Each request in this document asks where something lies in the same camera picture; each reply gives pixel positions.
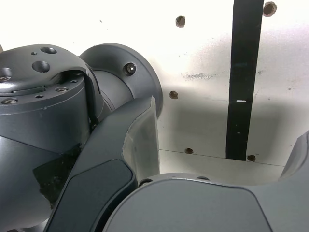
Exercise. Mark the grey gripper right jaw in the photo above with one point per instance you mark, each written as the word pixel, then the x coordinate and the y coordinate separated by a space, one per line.
pixel 193 207

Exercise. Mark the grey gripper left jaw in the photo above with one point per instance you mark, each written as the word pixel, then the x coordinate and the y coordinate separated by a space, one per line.
pixel 106 149

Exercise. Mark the black tape strip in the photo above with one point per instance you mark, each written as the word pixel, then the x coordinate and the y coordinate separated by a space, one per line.
pixel 243 72

